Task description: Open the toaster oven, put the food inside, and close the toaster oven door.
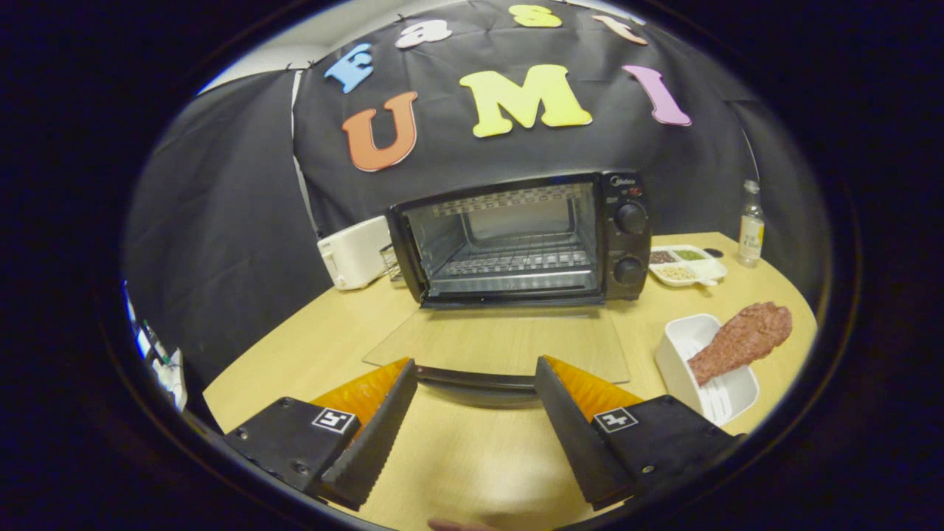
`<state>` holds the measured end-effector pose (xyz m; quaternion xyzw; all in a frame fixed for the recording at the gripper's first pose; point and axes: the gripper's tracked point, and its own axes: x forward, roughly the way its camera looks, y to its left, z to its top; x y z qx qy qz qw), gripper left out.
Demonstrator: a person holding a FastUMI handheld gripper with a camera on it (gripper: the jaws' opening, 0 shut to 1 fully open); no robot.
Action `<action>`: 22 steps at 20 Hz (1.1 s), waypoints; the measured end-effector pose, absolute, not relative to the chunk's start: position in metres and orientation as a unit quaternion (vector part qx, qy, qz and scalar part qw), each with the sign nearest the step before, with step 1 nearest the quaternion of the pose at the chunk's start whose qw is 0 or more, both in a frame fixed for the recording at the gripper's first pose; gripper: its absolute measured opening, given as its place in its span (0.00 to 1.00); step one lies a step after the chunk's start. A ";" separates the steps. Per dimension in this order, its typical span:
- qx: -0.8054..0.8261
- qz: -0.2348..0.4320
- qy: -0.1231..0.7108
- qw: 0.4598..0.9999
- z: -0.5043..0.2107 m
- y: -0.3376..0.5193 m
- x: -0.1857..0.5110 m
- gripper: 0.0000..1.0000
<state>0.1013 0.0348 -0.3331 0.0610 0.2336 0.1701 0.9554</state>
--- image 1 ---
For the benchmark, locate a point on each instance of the black backdrop cloth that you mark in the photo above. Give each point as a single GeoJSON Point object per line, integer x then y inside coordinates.
{"type": "Point", "coordinates": [221, 221]}

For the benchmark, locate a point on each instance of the clear glass bottle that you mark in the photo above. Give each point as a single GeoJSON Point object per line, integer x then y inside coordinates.
{"type": "Point", "coordinates": [751, 236]}

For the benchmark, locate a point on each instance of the white bread toaster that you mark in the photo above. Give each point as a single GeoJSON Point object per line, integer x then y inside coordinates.
{"type": "Point", "coordinates": [354, 254]}

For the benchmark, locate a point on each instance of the black toaster oven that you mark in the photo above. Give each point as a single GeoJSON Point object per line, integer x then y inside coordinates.
{"type": "Point", "coordinates": [627, 221]}

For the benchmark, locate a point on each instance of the reddish brown meat piece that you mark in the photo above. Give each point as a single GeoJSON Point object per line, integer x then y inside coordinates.
{"type": "Point", "coordinates": [737, 339]}

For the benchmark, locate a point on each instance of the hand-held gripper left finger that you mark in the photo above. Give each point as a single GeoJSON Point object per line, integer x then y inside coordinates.
{"type": "Point", "coordinates": [380, 442]}

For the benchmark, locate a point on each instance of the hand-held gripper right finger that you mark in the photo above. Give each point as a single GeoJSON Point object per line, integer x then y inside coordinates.
{"type": "Point", "coordinates": [579, 442]}

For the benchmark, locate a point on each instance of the white rectangular tray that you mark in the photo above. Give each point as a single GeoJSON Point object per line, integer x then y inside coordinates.
{"type": "Point", "coordinates": [730, 400]}

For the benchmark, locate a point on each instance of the white divided dish with grains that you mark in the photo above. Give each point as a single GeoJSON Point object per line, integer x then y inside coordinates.
{"type": "Point", "coordinates": [700, 270]}

